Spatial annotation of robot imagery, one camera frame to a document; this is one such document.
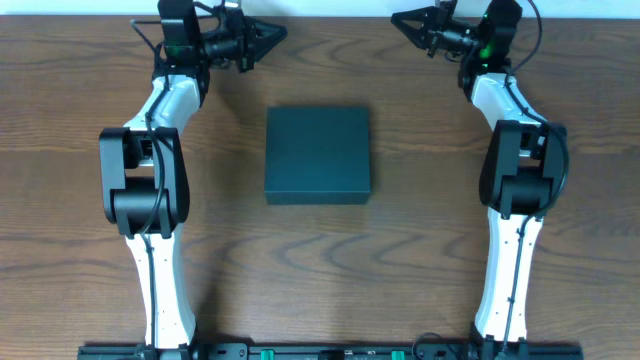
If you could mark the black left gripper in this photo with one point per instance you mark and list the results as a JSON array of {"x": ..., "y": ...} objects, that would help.
[{"x": 241, "y": 36}]

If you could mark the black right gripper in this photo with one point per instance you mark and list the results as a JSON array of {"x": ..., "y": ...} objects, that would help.
[{"x": 429, "y": 21}]

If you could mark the dark green box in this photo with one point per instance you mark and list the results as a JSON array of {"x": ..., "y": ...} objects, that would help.
[{"x": 317, "y": 155}]

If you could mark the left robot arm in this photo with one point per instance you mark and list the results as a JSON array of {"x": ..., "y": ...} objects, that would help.
[{"x": 145, "y": 189}]

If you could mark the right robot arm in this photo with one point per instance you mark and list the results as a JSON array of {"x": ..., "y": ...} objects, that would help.
[{"x": 524, "y": 171}]

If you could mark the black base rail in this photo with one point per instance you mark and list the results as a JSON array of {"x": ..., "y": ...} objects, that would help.
[{"x": 426, "y": 348}]

